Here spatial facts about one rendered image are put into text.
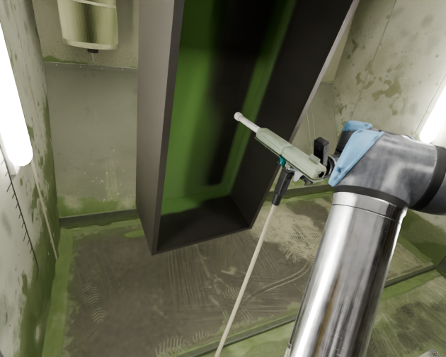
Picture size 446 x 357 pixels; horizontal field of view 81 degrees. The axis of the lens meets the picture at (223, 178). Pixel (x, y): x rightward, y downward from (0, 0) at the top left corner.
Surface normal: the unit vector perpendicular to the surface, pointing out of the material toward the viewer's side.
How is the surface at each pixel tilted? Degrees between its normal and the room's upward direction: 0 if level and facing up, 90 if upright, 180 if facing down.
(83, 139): 57
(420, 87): 90
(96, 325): 0
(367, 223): 51
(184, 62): 102
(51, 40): 90
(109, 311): 0
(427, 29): 90
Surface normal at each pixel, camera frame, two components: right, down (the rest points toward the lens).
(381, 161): -0.29, -0.21
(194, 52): 0.43, 0.66
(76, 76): 0.39, -0.04
